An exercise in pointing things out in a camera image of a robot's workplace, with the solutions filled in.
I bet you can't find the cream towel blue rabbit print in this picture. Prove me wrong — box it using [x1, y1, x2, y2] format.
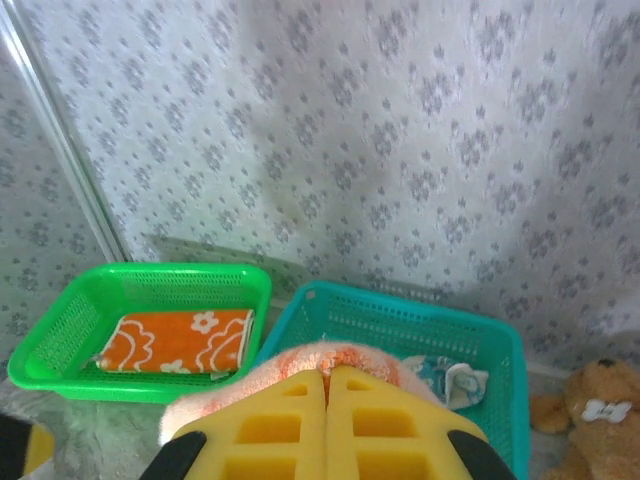
[401, 353, 491, 412]

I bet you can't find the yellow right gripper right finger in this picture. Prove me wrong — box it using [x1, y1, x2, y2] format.
[326, 364, 519, 480]

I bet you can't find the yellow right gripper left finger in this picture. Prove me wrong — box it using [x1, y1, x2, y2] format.
[139, 372, 330, 480]

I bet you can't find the green plastic mesh basket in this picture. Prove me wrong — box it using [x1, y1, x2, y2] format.
[7, 262, 274, 405]

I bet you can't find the brown teddy bear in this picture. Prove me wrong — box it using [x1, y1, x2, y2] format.
[529, 356, 640, 480]

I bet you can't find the teal plastic mesh basket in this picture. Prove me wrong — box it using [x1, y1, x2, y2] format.
[249, 279, 532, 480]

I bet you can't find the aluminium frame post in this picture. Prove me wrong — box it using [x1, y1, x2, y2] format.
[0, 0, 129, 266]

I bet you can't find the white towel orange rabbit print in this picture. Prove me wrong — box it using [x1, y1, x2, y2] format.
[158, 342, 446, 446]

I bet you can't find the orange lion print towel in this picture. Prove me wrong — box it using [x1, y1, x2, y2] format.
[91, 308, 258, 377]

